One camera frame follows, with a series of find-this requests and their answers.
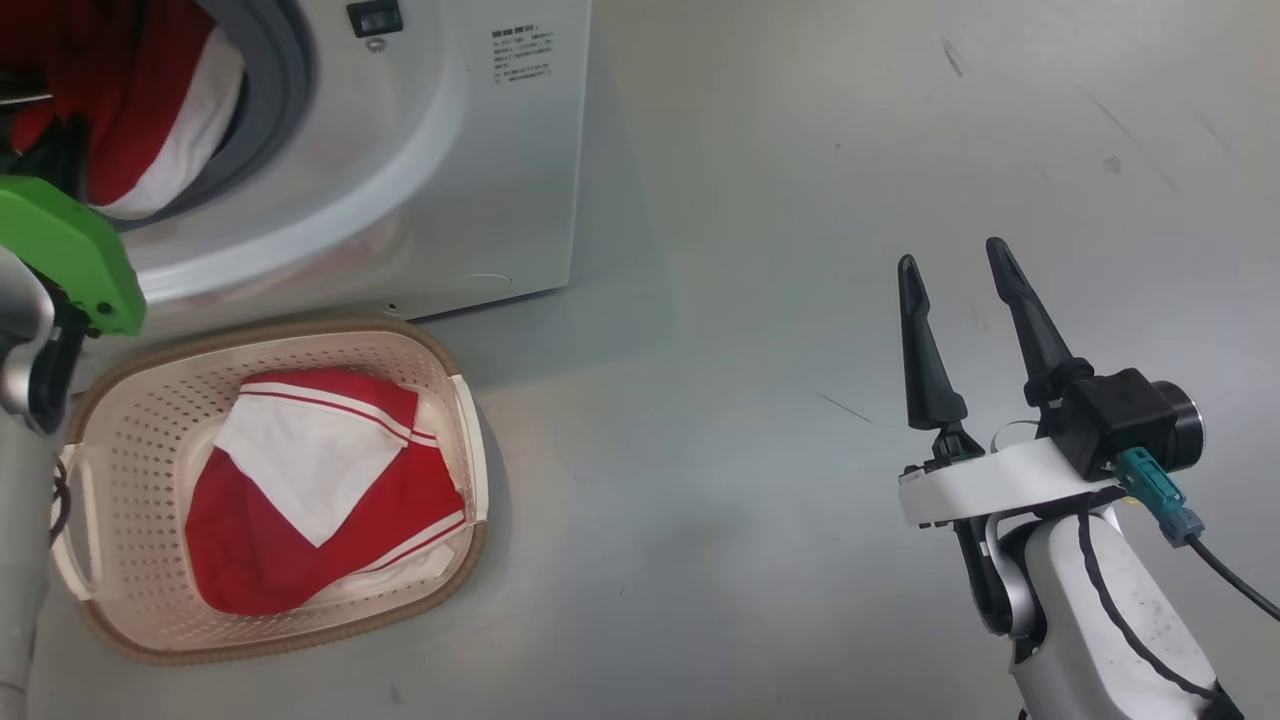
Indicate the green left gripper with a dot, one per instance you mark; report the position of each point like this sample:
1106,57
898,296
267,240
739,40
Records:
70,250

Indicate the red white striped garment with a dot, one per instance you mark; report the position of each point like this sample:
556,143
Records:
300,500

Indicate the cream perforated laundry basket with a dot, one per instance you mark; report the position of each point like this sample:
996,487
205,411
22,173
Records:
130,420

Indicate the white front-load washing machine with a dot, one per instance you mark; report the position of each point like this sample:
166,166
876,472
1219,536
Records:
450,150

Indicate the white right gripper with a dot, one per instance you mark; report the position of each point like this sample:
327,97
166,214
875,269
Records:
990,480

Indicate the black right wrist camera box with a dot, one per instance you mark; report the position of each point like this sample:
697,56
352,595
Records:
1120,415

